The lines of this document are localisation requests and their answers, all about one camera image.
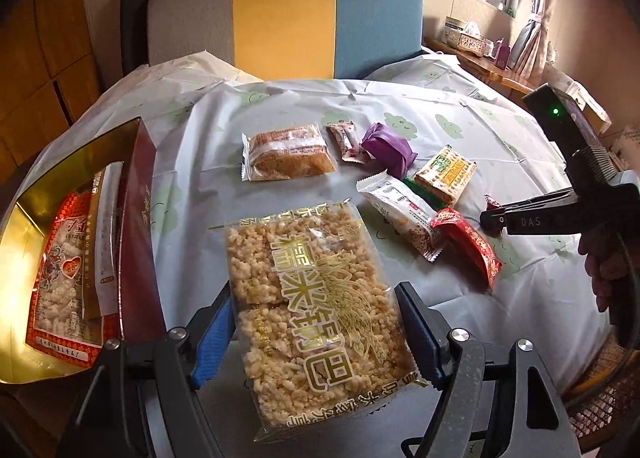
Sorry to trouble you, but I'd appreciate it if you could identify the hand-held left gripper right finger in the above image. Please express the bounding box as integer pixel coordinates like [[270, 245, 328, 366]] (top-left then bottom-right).
[[394, 280, 587, 458]]

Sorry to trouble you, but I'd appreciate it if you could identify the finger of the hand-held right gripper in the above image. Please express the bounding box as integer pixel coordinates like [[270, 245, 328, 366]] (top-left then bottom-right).
[[479, 188, 585, 240]]

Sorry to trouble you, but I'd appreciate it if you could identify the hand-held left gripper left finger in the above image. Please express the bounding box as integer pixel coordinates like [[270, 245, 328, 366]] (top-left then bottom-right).
[[60, 282, 237, 458]]

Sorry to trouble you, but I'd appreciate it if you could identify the clear rice cracker packet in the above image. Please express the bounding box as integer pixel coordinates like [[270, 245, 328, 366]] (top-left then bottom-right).
[[209, 200, 436, 444]]

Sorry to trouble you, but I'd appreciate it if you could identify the red and gold box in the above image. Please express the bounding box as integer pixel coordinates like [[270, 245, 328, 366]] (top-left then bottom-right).
[[0, 117, 168, 386]]

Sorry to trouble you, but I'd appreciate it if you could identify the purple snack packet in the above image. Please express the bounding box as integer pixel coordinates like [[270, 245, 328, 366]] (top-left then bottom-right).
[[361, 122, 418, 180]]

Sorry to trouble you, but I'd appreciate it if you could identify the person's right hand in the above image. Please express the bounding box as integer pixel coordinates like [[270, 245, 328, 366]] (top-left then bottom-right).
[[578, 233, 623, 315]]

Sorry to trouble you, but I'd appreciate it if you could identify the cardboard box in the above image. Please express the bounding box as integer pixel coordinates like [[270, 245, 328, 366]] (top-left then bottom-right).
[[550, 68, 615, 135]]

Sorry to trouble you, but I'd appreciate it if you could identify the green cracker packet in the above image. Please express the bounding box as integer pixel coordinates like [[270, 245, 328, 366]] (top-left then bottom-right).
[[402, 145, 477, 206]]

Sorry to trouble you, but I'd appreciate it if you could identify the white snack bar packet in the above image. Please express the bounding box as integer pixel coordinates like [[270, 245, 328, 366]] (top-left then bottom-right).
[[356, 173, 446, 261]]

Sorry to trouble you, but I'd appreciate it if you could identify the wooden side table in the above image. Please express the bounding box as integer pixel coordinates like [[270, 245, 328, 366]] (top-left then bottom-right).
[[424, 33, 548, 105]]

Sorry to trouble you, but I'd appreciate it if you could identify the gold and white snack packet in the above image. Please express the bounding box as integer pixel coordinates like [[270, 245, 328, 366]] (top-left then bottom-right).
[[82, 161, 126, 321]]

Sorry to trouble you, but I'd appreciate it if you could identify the red patterned snack packet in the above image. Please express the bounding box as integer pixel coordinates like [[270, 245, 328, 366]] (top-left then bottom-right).
[[25, 188, 123, 369]]

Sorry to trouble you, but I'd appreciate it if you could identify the pink curtain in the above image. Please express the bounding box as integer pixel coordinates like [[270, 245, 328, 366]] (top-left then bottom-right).
[[509, 0, 568, 85]]

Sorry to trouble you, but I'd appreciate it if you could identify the wicker chair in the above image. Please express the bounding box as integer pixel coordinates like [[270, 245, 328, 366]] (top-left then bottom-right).
[[560, 335, 640, 441]]

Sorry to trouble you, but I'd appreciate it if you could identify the floral candy packet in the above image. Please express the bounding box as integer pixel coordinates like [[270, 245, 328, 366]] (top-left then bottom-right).
[[326, 121, 371, 164]]

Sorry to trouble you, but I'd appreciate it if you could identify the meat floss bread packet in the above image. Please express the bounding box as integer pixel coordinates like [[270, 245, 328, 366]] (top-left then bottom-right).
[[241, 124, 340, 182]]

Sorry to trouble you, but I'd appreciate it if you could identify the grey yellow blue chair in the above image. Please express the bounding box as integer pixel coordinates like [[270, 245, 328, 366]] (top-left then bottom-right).
[[120, 0, 426, 82]]

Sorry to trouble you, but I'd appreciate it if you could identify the wooden cabinet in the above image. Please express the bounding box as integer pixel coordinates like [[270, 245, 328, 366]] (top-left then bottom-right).
[[0, 0, 103, 184]]

